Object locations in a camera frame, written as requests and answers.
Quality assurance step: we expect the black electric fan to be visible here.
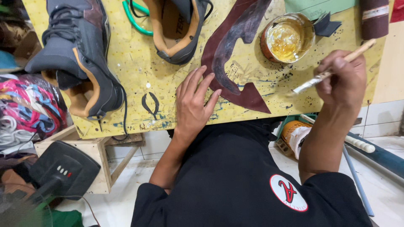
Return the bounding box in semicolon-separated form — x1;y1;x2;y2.
19;140;101;209

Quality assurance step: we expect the grey and orange shoe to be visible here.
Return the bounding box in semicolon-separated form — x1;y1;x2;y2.
25;0;128;141
129;0;214;66

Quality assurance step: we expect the wooden stool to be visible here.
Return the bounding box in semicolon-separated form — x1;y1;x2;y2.
34;125;146;194

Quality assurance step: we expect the person's black shirt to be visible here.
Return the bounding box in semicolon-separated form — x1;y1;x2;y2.
130;117;373;227

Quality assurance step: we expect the maroon leather cutout piece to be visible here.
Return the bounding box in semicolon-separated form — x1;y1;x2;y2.
201;0;272;114

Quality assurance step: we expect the maroon sandpaper roll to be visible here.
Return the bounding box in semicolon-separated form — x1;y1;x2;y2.
360;0;390;41

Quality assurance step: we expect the person's left hand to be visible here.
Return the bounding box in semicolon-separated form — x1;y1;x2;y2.
174;65;222;136

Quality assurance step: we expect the dark grey sandpaper scrap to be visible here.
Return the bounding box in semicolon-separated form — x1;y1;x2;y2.
312;12;343;38

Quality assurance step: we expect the dark blue pipe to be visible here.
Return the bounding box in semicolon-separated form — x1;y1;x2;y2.
344;131;404;179

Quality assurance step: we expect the person's right hand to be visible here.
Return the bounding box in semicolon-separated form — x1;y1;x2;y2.
314;50;367;110

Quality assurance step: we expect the grey metal rod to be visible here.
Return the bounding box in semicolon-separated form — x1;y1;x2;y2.
342;145;375;217

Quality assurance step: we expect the open tin of yellow glue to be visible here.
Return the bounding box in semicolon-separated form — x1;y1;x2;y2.
260;13;316;64

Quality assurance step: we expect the yellow wooden work board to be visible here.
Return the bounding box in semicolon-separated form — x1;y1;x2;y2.
21;0;395;140

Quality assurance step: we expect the green paper sheet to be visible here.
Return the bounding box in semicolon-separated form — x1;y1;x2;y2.
283;0;360;22

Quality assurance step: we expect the white ribbed handle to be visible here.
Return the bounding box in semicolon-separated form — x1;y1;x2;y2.
300;114;376;154

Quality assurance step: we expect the bag of colourful cloths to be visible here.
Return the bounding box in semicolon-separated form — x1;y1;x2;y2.
0;74;68;149

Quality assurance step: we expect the orange basket with white cloth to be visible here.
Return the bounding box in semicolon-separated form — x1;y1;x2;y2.
275;114;318;160

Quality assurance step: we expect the wooden handled glue brush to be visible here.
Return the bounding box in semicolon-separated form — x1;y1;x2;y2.
292;39;377;95

